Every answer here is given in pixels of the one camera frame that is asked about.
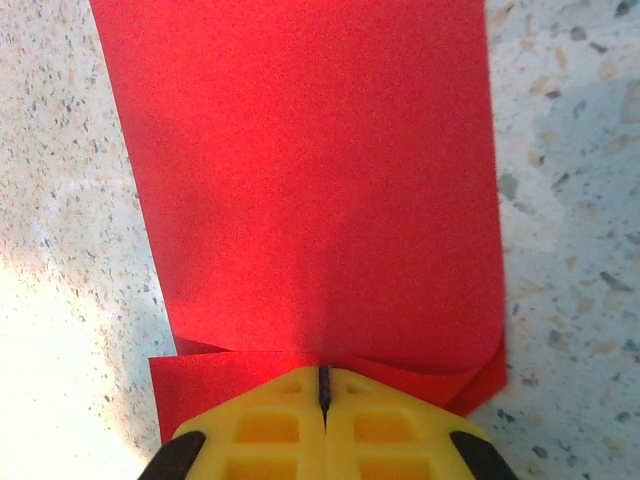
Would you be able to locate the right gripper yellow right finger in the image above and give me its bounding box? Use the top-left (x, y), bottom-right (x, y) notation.
top-left (324, 367), bottom-right (506, 480)

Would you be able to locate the red paper sheet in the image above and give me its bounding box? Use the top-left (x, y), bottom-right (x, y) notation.
top-left (89, 0), bottom-right (509, 446)

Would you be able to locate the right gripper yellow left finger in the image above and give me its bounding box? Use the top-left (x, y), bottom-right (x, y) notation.
top-left (147, 367), bottom-right (326, 480)

